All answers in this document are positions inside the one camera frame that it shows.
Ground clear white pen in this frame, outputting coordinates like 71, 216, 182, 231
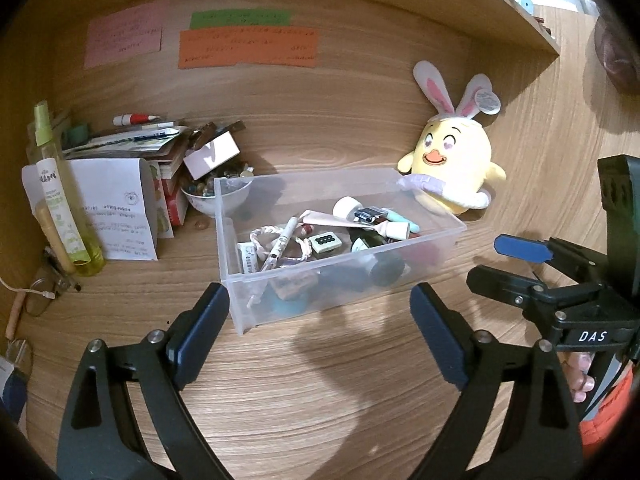
260, 216, 299, 273

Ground yellow chick plush toy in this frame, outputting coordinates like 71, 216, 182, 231
396, 60, 507, 217

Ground stack of paper packets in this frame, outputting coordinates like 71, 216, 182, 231
62, 132, 188, 178

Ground green spray bottle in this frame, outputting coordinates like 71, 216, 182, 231
32, 101, 106, 277

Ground person's right hand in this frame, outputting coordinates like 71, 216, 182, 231
559, 351, 598, 405

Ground eyeglasses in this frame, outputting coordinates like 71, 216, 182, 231
25, 265, 81, 317

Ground white round bottle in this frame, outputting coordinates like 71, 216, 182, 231
332, 196, 363, 221

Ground white paper note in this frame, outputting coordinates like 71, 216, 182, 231
65, 157, 160, 262

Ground small red carton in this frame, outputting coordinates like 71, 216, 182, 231
164, 180, 188, 226

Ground light blue small tube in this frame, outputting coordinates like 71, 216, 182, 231
384, 210, 422, 233

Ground wooden shelf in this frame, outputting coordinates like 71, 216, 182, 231
440, 0, 561, 58

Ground wooden stick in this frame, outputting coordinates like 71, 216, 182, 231
6, 290, 26, 341

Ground dark green bottle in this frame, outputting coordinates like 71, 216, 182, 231
348, 229, 407, 287

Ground teal adhesive tape roll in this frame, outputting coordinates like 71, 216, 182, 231
264, 284, 310, 318

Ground white cable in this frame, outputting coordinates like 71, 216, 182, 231
0, 280, 56, 300

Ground small white labelled packet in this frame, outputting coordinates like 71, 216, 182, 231
236, 241, 266, 275

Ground green sticky note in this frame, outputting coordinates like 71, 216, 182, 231
189, 8, 292, 30

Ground person's right forearm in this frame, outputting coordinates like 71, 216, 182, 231
579, 365, 637, 447

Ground wooden tag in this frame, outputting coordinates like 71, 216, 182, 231
271, 272, 321, 302

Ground pink sticky note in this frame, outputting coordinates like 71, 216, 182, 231
84, 1, 171, 70

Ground white bowl with trinkets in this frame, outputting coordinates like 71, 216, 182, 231
180, 175, 253, 217

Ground white and green tube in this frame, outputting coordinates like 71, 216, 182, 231
35, 157, 91, 266

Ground orange sticky note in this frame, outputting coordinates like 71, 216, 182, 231
178, 27, 319, 70

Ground pink cosmetic tube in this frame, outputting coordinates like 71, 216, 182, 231
299, 209, 412, 242

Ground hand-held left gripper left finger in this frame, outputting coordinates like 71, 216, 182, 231
56, 282, 231, 480

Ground red white braided cord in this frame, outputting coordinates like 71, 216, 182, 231
249, 225, 313, 262

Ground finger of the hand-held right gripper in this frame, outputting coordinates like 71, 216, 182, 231
466, 264, 601, 322
494, 234, 608, 285

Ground small white box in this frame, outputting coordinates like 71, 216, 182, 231
183, 131, 240, 179

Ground fruit print carton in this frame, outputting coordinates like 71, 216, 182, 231
150, 162, 175, 239

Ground beige tube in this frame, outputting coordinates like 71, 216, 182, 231
36, 205, 76, 275

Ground mahjong tile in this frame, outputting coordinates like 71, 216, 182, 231
307, 232, 343, 256

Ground red and white marker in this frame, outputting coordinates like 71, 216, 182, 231
112, 113, 162, 127

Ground dark brown round object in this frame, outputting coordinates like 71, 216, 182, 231
595, 15, 640, 93

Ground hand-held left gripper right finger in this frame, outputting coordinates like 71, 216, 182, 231
409, 282, 585, 480

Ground clear plastic storage box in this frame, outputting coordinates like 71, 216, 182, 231
214, 167, 468, 337

